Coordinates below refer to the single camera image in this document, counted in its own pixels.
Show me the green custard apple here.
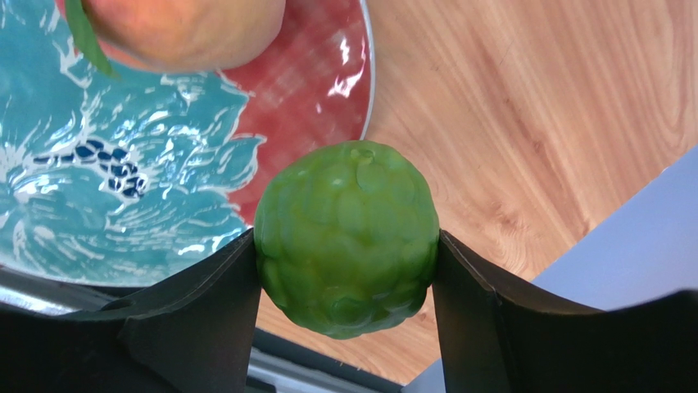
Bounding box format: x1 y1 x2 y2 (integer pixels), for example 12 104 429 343
253 140 440 340

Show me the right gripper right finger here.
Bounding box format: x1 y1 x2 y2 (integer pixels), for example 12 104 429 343
433 231 697 392

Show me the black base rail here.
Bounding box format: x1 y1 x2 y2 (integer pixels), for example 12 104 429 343
1 266 403 392

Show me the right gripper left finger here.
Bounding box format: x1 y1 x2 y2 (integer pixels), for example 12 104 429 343
1 232 261 392

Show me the red teal floral plate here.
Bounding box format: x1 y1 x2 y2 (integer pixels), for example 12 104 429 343
1 1 375 287

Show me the fake peach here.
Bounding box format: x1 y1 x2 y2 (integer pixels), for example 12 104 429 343
82 0 286 73

